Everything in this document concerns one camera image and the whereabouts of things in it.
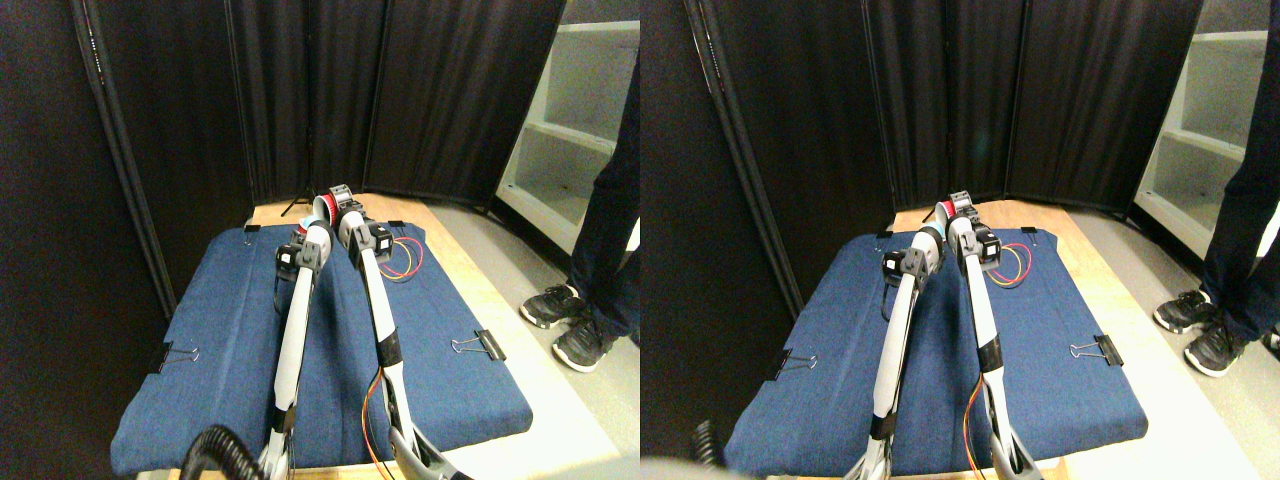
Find dark blue cloth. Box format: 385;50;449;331
110;223;533;477
726;230;1148;477

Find person's legs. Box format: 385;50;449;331
1153;0;1280;379
519;60;640;376

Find white shelf unit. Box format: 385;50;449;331
1132;32;1280;261
494;22;640;256

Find orange wire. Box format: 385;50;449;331
362;368;393;471
962;375;991;471

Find red wire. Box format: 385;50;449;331
385;236;426;284
995;242;1034;290

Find black ribbed hose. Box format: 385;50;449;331
178;425;263;480
693;420;731;469

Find black curtain stand pole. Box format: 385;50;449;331
685;0;806;321
70;0;179;321

